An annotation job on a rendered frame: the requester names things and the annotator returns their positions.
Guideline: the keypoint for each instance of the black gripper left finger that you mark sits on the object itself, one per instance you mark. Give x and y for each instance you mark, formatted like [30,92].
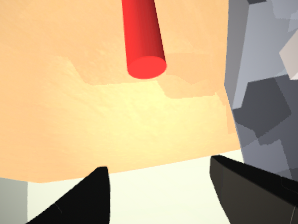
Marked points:
[86,203]

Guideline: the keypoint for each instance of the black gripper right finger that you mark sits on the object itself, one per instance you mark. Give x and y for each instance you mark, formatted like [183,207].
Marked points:
[250,195]

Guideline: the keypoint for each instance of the white block with round hole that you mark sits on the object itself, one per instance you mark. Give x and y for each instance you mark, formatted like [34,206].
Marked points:
[289,56]

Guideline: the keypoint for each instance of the red peg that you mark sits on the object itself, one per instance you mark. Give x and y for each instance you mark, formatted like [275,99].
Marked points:
[144,48]

